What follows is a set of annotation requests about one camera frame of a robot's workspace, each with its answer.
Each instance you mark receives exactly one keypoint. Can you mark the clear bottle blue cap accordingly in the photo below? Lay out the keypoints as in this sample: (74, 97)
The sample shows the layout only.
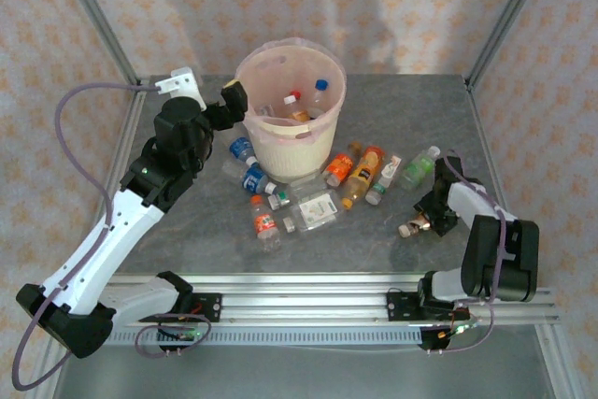
(321, 85)

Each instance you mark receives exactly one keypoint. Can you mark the orange cap bottle red label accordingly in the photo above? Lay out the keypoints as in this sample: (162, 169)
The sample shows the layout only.
(265, 223)

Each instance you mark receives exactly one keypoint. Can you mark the amber juice bottle orange label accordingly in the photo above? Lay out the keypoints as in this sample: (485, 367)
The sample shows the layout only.
(362, 177)

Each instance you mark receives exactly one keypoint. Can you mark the aluminium frame post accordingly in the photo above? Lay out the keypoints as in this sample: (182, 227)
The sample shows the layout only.
(511, 11)
(93, 11)

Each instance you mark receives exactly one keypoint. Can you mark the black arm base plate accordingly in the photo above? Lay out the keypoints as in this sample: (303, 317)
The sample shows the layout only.
(210, 305)
(397, 305)

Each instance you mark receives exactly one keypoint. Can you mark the orange label bottle brown cap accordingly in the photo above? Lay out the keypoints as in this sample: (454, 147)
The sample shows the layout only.
(339, 166)

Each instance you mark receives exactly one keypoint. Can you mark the copper foil bottle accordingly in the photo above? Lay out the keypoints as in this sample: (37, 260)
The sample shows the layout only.
(411, 227)

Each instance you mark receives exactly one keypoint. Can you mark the clear bottle blue label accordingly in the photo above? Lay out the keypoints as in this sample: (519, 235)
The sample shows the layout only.
(254, 180)
(241, 149)

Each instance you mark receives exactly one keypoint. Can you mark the cream plastic bin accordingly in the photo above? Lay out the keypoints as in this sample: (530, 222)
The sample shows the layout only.
(299, 165)

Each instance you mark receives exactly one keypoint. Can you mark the small circuit board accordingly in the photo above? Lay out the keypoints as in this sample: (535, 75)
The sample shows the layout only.
(455, 331)
(180, 334)

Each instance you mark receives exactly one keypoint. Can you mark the white label bottle green cap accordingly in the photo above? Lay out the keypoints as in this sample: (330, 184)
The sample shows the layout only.
(388, 170)

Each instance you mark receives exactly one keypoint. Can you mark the aluminium table side rail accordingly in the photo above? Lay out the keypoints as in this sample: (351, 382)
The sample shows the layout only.
(130, 123)
(473, 100)

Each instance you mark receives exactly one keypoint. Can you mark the grey metal lower panel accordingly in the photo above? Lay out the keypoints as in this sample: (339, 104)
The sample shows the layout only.
(303, 375)

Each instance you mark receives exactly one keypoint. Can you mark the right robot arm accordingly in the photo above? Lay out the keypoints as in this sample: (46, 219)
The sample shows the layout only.
(518, 259)

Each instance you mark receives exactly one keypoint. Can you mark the small green cap bottle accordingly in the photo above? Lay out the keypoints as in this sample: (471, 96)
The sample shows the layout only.
(279, 200)

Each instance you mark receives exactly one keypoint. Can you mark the square bottle white-green label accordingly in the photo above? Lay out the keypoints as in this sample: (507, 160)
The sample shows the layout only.
(317, 209)

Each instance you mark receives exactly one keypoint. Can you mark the small grey cap jar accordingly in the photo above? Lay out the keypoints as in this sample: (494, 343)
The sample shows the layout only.
(289, 224)

